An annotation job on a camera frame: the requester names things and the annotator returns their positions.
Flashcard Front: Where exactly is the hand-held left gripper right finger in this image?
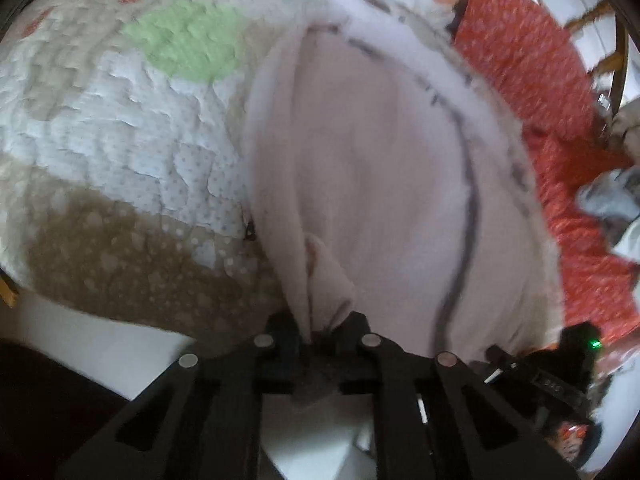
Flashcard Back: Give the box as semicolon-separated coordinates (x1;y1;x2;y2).
327;310;581;480

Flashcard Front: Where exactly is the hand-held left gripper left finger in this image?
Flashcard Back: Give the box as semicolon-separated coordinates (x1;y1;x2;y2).
55;311;304;480

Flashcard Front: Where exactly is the pale pink small garment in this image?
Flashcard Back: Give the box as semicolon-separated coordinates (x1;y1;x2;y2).
242;0;568;406

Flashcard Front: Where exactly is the orange printed cloth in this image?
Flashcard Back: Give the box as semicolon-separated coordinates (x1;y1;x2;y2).
554;421;593;463

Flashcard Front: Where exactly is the grey crumpled cloth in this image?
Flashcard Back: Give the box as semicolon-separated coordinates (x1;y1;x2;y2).
576;166;640;262

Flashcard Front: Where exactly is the patchwork quilted blanket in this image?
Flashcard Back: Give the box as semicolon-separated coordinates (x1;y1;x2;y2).
0;0;386;361

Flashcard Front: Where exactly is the red dotted cloth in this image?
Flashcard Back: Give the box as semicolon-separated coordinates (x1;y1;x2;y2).
451;0;640;356

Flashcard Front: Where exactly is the wooden chair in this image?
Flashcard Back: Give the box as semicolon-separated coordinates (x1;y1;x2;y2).
500;0;632;123

